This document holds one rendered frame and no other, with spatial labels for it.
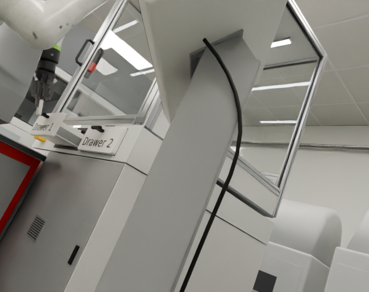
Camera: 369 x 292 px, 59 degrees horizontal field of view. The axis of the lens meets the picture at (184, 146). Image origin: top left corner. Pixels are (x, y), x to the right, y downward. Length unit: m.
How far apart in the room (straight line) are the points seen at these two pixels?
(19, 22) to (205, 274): 1.15
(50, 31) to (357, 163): 3.78
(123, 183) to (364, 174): 3.47
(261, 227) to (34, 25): 1.30
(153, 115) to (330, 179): 3.41
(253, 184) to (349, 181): 2.76
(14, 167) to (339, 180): 3.56
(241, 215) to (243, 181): 0.16
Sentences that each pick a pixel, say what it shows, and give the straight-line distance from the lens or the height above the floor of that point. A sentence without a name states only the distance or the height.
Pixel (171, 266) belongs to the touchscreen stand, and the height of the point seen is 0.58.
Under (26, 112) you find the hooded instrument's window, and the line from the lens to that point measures 2.41.
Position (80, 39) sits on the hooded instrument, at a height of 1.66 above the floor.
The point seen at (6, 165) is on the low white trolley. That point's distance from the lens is 1.66.
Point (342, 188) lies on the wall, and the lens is 4.28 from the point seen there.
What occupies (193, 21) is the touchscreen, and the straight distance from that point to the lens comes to 0.65.
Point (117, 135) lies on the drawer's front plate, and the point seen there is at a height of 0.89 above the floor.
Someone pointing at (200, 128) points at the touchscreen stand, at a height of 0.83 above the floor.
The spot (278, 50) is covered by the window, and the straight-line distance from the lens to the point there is 1.81.
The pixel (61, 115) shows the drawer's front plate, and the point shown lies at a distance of 1.45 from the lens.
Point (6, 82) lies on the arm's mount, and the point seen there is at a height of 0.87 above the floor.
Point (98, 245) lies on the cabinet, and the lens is 1.13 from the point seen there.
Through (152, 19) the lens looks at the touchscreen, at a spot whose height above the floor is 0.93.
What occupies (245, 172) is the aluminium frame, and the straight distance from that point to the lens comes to 1.56.
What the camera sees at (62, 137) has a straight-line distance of 1.47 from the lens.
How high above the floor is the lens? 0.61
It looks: 16 degrees up
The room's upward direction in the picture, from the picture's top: 23 degrees clockwise
